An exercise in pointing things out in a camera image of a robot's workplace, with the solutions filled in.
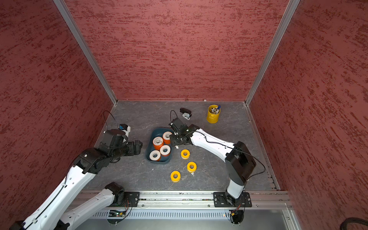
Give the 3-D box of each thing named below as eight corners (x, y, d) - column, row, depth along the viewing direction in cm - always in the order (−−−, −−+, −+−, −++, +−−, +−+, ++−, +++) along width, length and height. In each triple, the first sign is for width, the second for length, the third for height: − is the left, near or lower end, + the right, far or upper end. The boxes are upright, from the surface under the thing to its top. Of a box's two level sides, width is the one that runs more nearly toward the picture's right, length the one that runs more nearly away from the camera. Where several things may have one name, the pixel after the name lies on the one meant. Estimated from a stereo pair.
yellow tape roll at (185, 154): (180, 159, 91) (180, 157, 89) (181, 150, 95) (181, 148, 93) (190, 159, 91) (190, 157, 89) (190, 150, 95) (190, 148, 93)
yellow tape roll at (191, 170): (187, 172, 85) (187, 171, 84) (187, 163, 89) (187, 161, 87) (196, 172, 86) (196, 171, 84) (196, 163, 89) (196, 161, 87)
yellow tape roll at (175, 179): (170, 182, 82) (170, 181, 80) (171, 172, 86) (171, 170, 84) (180, 182, 82) (180, 181, 80) (181, 172, 86) (180, 170, 84)
